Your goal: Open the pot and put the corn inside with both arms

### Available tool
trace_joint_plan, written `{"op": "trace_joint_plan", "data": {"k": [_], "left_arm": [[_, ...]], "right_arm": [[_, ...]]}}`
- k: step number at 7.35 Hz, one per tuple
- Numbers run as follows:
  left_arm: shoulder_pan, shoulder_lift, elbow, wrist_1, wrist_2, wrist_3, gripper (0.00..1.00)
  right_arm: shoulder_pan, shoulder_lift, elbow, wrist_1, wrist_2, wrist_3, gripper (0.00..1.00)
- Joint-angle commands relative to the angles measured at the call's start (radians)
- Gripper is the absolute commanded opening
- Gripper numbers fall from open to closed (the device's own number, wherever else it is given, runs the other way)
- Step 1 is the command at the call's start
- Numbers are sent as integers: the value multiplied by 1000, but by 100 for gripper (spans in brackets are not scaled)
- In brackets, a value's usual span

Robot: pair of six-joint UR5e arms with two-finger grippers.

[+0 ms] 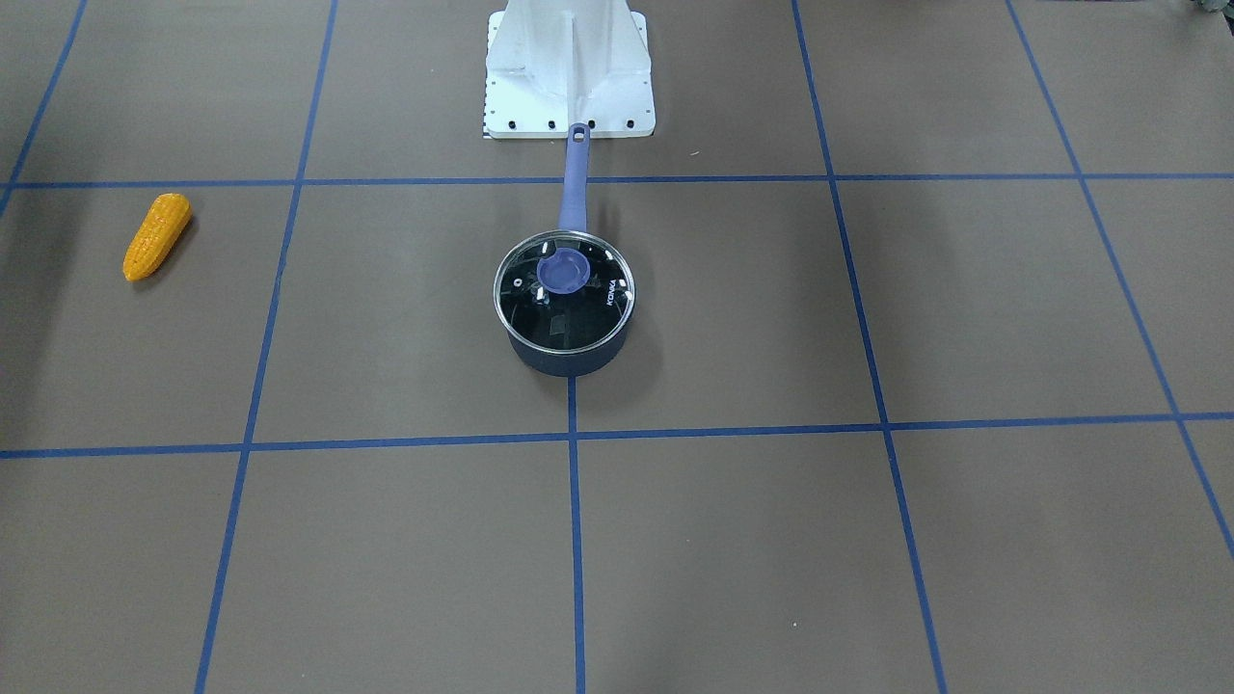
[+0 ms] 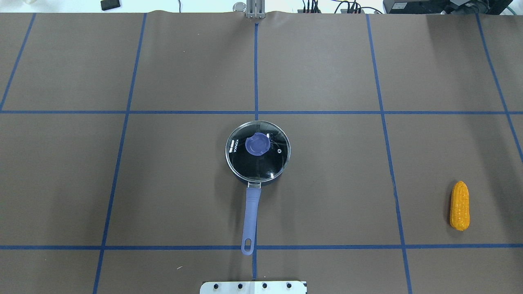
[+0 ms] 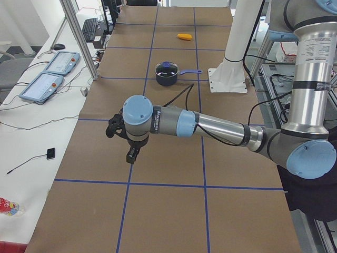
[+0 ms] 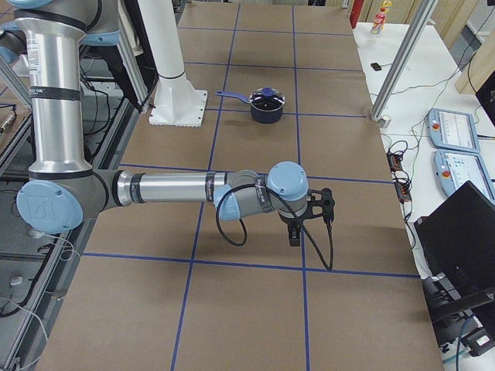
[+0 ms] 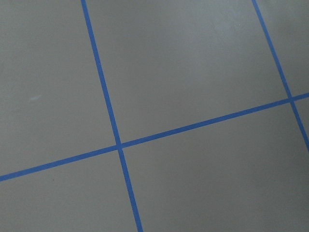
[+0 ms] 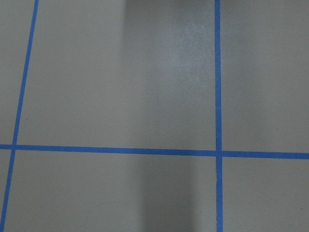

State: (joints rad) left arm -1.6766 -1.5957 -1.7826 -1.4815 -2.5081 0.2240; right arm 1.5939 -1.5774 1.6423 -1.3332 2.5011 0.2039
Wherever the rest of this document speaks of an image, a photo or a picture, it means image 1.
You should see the glass pot lid blue knob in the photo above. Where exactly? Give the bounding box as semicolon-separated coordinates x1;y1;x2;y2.
491;231;636;357

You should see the yellow plastic corn cob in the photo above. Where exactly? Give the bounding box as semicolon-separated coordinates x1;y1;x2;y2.
121;193;194;282

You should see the dark blue saucepan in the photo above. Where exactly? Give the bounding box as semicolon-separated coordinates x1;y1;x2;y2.
507;123;631;378

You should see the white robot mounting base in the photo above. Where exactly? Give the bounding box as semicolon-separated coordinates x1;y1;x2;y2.
482;1;656;140

